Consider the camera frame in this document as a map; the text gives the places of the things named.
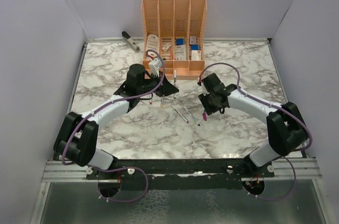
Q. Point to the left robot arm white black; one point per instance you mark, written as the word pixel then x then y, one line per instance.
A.
pixel 77 137

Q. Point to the black grey stapler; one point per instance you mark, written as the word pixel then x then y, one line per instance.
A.
pixel 130 42

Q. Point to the white paper packet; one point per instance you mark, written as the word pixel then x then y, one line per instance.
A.
pixel 180 52

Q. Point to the dark red tip pen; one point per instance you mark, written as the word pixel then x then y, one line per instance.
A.
pixel 179 113

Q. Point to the oval barcode card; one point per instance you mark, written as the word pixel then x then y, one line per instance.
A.
pixel 152 44

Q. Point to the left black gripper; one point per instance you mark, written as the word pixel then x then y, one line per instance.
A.
pixel 167 88

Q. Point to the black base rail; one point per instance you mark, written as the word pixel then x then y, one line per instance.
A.
pixel 180 174

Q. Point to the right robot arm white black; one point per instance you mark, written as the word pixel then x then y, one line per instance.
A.
pixel 285 125

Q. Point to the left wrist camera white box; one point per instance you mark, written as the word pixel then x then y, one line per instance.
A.
pixel 155 65

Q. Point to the orange desk organizer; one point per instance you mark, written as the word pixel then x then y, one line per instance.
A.
pixel 172 19

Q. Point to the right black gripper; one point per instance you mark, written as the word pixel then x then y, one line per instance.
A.
pixel 210 109

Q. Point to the purple pen cap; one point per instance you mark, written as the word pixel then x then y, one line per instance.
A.
pixel 204 116

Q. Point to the white label box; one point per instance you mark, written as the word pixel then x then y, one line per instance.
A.
pixel 196 55

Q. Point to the blue eraser box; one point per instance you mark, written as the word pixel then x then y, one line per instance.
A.
pixel 179 41

